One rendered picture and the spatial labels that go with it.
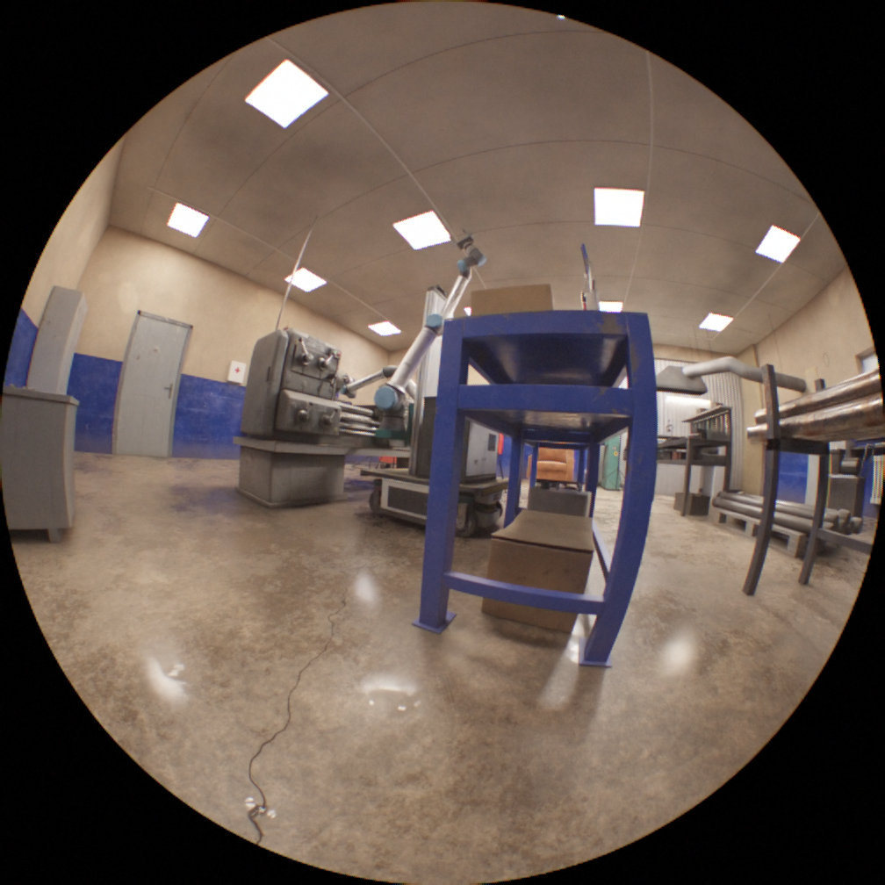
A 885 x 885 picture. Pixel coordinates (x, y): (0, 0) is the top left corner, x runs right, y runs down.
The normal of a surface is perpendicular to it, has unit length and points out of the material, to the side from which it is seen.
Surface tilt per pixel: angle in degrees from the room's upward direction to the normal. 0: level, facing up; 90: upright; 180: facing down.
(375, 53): 180
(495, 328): 90
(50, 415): 90
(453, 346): 90
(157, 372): 90
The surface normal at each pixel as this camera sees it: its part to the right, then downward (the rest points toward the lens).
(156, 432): 0.90, 0.06
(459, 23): -0.08, 1.00
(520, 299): -0.44, -0.07
